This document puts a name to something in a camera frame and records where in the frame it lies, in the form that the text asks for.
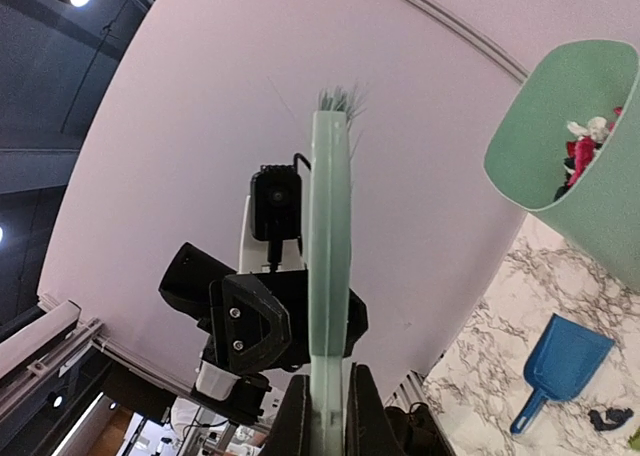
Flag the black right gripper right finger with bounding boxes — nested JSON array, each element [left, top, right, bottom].
[[345, 363, 404, 456]]

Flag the blue plastic dustpan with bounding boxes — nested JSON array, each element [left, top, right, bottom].
[[509, 314, 614, 435]]

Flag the green hand brush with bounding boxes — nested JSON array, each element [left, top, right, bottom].
[[306, 86, 361, 455]]

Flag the paper scraps inside bin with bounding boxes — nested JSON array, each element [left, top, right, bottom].
[[553, 106, 623, 201]]

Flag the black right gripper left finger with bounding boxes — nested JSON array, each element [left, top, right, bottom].
[[262, 375, 312, 456]]

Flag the green plastic waste bin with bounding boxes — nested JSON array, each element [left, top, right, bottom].
[[484, 40, 639, 289]]

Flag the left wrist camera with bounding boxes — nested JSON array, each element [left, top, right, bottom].
[[250, 165, 302, 242]]

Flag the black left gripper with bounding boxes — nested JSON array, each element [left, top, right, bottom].
[[159, 243, 311, 424]]

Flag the black paper scrap left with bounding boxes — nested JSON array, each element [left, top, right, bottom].
[[588, 407, 634, 432]]

